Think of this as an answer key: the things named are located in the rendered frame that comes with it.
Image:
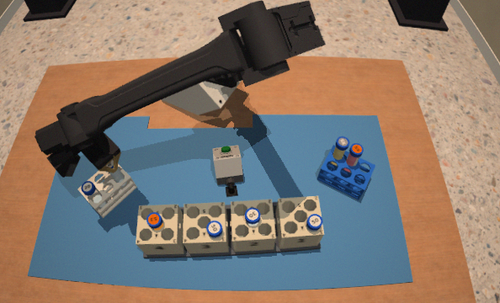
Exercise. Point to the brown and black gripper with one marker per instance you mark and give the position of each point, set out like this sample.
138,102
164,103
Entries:
111,152

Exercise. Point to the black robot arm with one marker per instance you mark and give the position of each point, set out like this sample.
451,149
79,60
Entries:
267,38

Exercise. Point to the blue tube rack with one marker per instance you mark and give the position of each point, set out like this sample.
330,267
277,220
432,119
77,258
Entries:
341,179

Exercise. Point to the blue flat mat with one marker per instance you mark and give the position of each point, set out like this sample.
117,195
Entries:
364,242

